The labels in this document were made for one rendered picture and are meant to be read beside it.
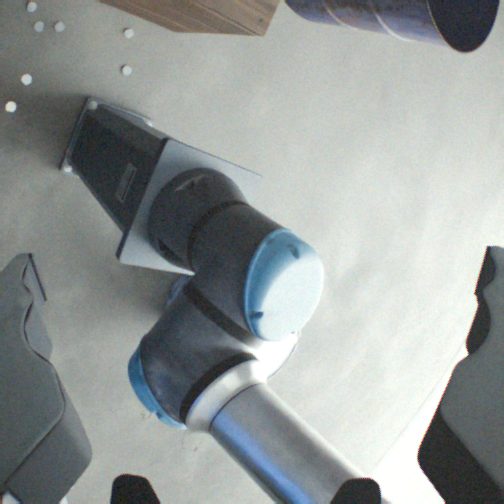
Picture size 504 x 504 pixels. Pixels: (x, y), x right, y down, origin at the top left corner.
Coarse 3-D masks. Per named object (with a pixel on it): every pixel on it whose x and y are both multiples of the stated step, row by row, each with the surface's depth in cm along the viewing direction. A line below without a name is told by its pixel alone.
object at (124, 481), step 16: (128, 480) 5; (144, 480) 5; (352, 480) 5; (368, 480) 5; (112, 496) 5; (128, 496) 5; (144, 496) 5; (336, 496) 5; (352, 496) 5; (368, 496) 5
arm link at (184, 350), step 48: (144, 336) 49; (192, 336) 44; (144, 384) 43; (192, 384) 41; (240, 384) 42; (192, 432) 43; (240, 432) 39; (288, 432) 38; (288, 480) 35; (336, 480) 34
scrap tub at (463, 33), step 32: (288, 0) 98; (320, 0) 88; (352, 0) 80; (384, 0) 73; (416, 0) 66; (448, 0) 90; (480, 0) 83; (384, 32) 87; (416, 32) 76; (448, 32) 89; (480, 32) 83
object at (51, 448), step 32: (32, 256) 10; (0, 288) 9; (32, 288) 10; (0, 320) 8; (32, 320) 8; (0, 352) 7; (32, 352) 7; (0, 384) 6; (32, 384) 6; (0, 416) 6; (32, 416) 6; (64, 416) 6; (0, 448) 5; (32, 448) 5; (64, 448) 6; (0, 480) 5; (32, 480) 5; (64, 480) 6
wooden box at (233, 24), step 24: (96, 0) 72; (120, 0) 67; (144, 0) 63; (168, 0) 58; (192, 0) 55; (216, 0) 56; (240, 0) 58; (264, 0) 60; (168, 24) 79; (192, 24) 72; (216, 24) 66; (240, 24) 61; (264, 24) 63
